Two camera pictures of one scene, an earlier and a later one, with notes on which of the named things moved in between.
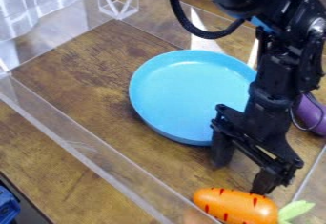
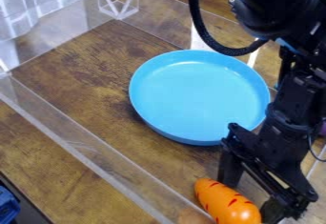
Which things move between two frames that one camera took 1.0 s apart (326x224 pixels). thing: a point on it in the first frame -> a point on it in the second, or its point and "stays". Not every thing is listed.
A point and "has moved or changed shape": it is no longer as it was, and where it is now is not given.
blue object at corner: [10, 206] stays
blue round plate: [178, 87] stays
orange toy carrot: [231, 206] has moved or changed shape
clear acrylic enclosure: [110, 88] stays
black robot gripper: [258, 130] -> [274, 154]
